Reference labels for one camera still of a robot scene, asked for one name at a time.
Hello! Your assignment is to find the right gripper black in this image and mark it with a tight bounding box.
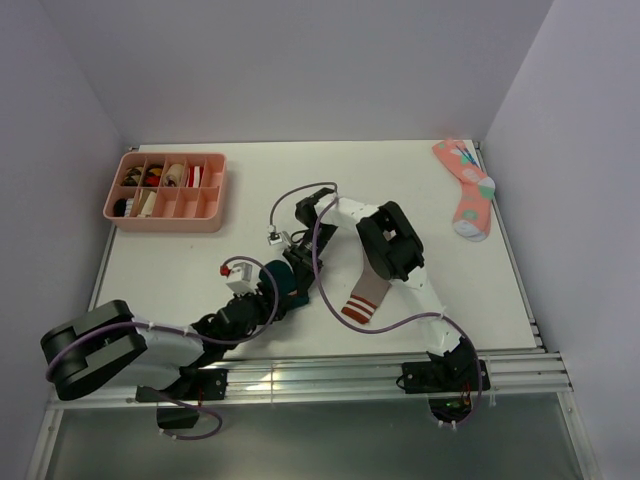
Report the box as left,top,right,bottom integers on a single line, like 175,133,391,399
284,223,338,297

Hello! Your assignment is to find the dark green patterned sock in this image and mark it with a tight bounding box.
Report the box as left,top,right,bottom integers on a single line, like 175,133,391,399
259,260,309,311

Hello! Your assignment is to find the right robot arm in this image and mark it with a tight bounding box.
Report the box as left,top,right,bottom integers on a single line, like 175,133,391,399
283,182,482,390

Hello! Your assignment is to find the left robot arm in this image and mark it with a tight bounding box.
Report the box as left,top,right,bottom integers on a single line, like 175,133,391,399
40,281,297,401

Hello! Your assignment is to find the taupe sock red striped cuff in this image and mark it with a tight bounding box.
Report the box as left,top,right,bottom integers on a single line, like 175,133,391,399
341,253,391,325

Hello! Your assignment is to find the pink divided organizer tray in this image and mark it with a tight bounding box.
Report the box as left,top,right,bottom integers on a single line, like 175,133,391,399
103,151,227,233

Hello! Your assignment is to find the rolled red white sock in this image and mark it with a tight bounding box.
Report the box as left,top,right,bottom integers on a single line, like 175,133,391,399
186,165,204,188

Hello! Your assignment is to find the rolled beige sock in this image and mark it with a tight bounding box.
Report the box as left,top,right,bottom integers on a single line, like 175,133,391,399
137,189,157,218

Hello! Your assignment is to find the rolled tan pink sock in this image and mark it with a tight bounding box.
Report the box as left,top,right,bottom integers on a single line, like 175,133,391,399
163,164,184,187

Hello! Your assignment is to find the rolled black white sock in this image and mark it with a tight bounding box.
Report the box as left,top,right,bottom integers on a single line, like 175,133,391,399
113,198,134,218

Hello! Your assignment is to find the rolled dark red sock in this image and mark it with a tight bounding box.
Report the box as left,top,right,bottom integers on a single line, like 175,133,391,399
142,164,163,188

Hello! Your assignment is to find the pink patterned sock pair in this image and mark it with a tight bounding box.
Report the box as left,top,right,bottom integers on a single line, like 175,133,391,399
432,139,496,242

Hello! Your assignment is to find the rolled brown black sock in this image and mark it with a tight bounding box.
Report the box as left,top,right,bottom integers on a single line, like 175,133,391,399
121,166,143,187

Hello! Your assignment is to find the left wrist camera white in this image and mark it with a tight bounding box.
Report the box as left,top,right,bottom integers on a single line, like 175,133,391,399
220,261,255,296

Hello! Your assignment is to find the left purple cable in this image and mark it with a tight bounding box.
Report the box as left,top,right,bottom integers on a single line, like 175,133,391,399
45,257,280,441

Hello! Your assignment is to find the purple cable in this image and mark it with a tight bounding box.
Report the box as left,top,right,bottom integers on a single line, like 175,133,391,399
45,257,280,441
268,181,484,429

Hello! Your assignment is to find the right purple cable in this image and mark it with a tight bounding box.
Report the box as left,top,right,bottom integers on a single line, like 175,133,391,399
268,181,484,429

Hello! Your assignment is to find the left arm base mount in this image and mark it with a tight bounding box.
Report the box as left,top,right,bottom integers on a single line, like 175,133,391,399
134,368,228,440

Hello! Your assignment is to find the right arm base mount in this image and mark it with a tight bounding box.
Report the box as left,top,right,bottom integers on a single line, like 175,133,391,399
396,360,491,423

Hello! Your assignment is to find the aluminium rail frame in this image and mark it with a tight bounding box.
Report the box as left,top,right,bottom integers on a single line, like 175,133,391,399
24,142,601,480

